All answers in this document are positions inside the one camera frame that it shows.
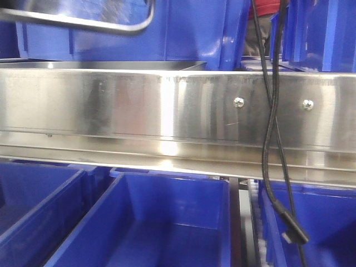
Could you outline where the black hanging cable with plug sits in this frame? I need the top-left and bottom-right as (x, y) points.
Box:
(250, 0), (310, 245)

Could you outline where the black roller track divider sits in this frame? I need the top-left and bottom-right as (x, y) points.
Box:
(228, 177), (263, 266)

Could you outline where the large blue upper crate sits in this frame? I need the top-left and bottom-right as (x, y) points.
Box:
(16, 1), (250, 71)

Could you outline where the right rail screw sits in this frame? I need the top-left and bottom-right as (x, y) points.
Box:
(302, 99), (314, 111)

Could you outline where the rail screw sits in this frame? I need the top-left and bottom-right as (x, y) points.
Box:
(233, 97), (245, 108)
(302, 99), (314, 111)

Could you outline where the blue lower right bin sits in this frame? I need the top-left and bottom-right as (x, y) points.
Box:
(252, 181), (355, 266)

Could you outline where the blue bin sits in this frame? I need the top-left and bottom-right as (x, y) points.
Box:
(46, 172), (231, 266)
(0, 159), (112, 267)
(252, 181), (355, 266)

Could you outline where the person in red shirt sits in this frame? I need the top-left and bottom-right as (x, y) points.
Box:
(243, 0), (281, 56)

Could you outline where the silver steel tray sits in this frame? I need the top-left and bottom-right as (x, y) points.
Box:
(1, 1), (156, 35)
(1, 60), (207, 71)

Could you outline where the stainless steel shelf front rail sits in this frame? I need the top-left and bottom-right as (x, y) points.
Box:
(1, 68), (355, 187)

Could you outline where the blue lower left bin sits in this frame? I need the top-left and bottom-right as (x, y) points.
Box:
(0, 159), (112, 267)

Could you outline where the left rail screw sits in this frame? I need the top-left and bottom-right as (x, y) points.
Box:
(233, 97), (245, 108)

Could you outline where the blue lower middle bin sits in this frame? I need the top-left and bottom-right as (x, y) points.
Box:
(46, 172), (231, 266)

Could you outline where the blue ribbed upper right crate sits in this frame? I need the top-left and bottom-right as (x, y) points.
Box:
(281, 1), (355, 73)

